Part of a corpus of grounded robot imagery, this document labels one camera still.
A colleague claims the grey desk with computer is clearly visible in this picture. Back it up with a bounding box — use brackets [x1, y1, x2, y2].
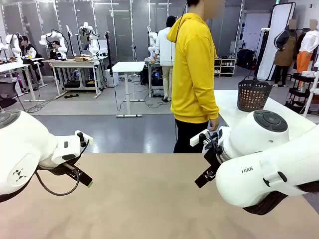
[144, 57, 173, 99]

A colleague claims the white side table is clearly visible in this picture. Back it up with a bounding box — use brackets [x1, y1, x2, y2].
[213, 89, 319, 141]

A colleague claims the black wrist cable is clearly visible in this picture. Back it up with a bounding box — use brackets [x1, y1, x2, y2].
[34, 138, 90, 197]
[203, 131, 224, 153]

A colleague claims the right arm black cable sleeve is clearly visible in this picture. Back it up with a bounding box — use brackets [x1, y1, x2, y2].
[242, 181, 319, 216]

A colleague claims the tall white standing panel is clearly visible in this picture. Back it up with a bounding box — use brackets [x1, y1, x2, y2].
[256, 1, 297, 82]

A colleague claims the white metal rack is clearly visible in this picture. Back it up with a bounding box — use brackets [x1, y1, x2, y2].
[302, 71, 319, 125]

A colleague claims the person in white hoodie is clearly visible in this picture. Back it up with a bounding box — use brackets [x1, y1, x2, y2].
[154, 15, 176, 102]

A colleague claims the long white desk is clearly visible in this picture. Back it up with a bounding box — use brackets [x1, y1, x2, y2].
[42, 58, 103, 100]

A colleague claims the seated person in vest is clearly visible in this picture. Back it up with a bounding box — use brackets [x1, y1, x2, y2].
[20, 35, 41, 61]

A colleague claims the dark perforated plastic basket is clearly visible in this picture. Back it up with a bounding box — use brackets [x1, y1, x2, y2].
[237, 74, 273, 113]

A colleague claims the person's right forearm yellow sleeve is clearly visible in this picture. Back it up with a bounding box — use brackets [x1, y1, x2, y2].
[198, 86, 221, 123]

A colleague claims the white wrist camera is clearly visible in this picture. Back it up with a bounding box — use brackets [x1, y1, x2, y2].
[74, 129, 94, 147]
[189, 129, 210, 147]

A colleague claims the mannequin with orange trousers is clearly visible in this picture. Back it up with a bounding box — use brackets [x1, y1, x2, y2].
[296, 19, 319, 88]

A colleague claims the black suitcase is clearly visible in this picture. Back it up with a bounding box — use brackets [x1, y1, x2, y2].
[236, 48, 256, 70]

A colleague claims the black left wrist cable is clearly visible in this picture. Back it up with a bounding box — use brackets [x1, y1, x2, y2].
[34, 138, 90, 197]

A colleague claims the black trolley cart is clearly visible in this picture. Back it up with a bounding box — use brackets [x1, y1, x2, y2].
[285, 72, 319, 113]

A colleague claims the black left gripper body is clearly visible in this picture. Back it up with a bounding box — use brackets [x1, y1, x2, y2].
[36, 161, 81, 177]

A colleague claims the black tripod stand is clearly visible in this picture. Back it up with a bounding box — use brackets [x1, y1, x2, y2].
[104, 30, 115, 71]

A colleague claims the black office chair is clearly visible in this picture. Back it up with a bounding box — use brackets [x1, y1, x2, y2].
[0, 77, 26, 112]

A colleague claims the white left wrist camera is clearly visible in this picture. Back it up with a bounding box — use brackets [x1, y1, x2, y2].
[74, 129, 94, 147]

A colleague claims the black headphone cable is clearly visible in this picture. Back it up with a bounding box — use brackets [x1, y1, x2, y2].
[175, 3, 188, 43]

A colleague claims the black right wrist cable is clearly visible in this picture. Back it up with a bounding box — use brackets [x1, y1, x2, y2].
[203, 131, 224, 153]

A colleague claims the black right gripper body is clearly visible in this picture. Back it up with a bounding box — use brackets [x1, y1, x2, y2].
[203, 145, 225, 173]

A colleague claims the person in yellow hoodie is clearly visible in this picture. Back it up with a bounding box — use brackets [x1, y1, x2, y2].
[166, 0, 226, 154]

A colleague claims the small empty white desk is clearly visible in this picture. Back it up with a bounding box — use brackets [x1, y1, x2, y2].
[112, 61, 146, 119]

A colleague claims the person's right hand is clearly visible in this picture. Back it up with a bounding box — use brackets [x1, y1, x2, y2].
[207, 117, 220, 132]

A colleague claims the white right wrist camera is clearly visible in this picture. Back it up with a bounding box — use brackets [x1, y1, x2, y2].
[189, 129, 210, 147]

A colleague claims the white shoe shelf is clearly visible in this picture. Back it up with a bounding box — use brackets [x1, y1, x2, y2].
[214, 57, 237, 78]

